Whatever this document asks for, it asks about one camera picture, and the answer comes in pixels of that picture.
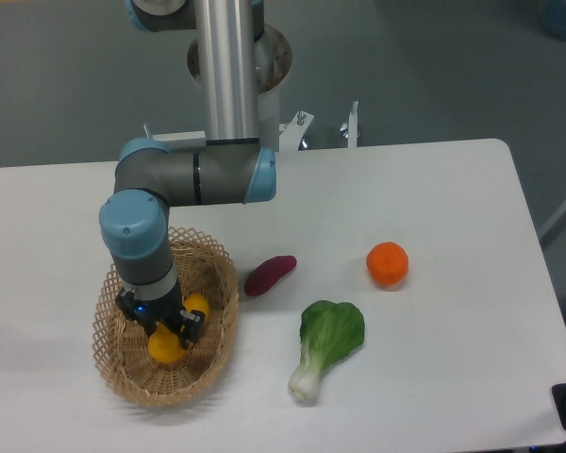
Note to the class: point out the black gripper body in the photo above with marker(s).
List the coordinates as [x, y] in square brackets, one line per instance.
[165, 306]

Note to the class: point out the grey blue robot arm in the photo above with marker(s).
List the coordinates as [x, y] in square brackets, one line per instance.
[232, 166]

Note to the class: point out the purple sweet potato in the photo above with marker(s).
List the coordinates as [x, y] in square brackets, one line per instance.
[264, 277]

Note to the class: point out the yellow mango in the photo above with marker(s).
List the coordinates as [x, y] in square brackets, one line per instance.
[163, 345]

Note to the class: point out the white metal base frame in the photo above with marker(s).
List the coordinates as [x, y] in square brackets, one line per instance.
[291, 136]

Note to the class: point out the green bok choy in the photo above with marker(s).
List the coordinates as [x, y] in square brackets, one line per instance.
[329, 333]

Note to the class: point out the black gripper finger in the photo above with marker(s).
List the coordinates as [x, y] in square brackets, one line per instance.
[136, 311]
[188, 326]

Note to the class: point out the orange tangerine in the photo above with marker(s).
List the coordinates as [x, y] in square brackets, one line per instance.
[387, 263]

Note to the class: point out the woven wicker basket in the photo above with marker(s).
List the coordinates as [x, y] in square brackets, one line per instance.
[119, 345]

